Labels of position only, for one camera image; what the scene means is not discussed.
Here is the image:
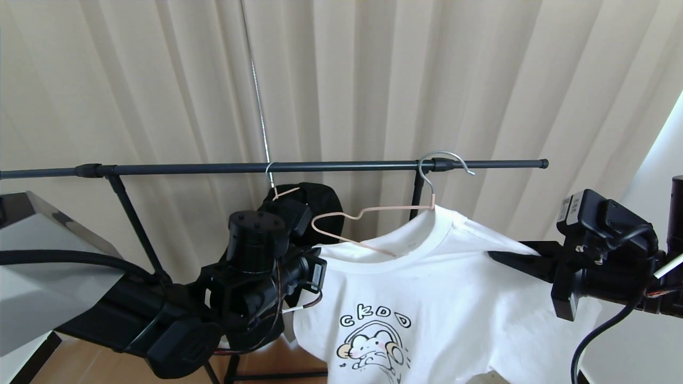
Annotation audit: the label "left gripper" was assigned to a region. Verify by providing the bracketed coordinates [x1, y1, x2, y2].
[237, 255, 327, 322]

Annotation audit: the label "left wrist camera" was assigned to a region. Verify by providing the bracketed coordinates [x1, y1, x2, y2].
[269, 198, 312, 239]

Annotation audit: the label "beige curtain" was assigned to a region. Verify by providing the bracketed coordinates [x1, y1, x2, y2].
[0, 0, 683, 331]

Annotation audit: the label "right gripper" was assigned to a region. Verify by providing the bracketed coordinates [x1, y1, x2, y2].
[551, 259, 662, 322]

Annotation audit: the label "pink clothes hanger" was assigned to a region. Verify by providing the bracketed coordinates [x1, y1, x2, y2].
[311, 152, 476, 258]
[265, 163, 303, 202]

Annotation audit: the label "black shorts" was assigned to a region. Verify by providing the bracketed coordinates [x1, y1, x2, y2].
[259, 182, 344, 247]

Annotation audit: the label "white garment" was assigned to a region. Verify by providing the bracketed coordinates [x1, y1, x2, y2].
[292, 205, 601, 384]

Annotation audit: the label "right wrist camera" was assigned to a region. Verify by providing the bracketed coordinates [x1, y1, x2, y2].
[557, 189, 660, 263]

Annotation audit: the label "black clothes rack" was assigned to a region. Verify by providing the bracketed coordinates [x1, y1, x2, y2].
[0, 158, 549, 384]

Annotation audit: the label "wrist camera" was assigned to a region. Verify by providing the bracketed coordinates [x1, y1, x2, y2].
[557, 189, 660, 263]
[269, 198, 312, 239]

